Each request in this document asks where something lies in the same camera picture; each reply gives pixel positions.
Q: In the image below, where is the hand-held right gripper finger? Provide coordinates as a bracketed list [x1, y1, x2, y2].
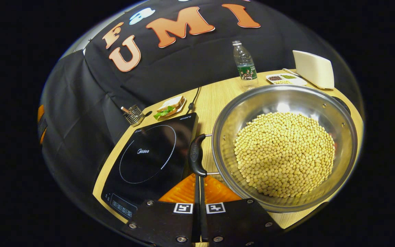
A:
[200, 175, 284, 247]
[121, 173, 201, 247]

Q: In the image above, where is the black induction cooktop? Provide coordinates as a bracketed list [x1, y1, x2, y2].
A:
[101, 112, 199, 220]

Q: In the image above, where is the steel pot with black handles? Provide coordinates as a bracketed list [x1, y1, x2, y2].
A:
[188, 84, 358, 213]

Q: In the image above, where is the small white plate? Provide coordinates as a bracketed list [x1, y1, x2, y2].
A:
[156, 98, 187, 119]

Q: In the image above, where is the pile of yellow soybeans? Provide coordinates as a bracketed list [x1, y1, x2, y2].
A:
[234, 111, 336, 198]

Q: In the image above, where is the sandwich with lettuce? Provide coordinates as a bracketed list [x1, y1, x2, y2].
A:
[154, 95, 185, 120]

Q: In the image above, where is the black backdrop cloth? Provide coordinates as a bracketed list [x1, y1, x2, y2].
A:
[40, 0, 356, 206]

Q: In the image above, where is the clear plastic water bottle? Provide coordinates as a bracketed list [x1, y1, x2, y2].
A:
[232, 40, 259, 90]

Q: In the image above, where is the white divided seasoning tray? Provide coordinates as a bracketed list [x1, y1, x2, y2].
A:
[266, 73, 308, 86]

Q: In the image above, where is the white box appliance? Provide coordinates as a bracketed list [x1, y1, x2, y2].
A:
[292, 50, 335, 90]

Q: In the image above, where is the wire mesh holder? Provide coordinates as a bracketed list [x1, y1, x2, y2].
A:
[121, 105, 145, 127]

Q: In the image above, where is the black power cable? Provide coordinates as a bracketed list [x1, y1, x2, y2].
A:
[186, 86, 202, 115]

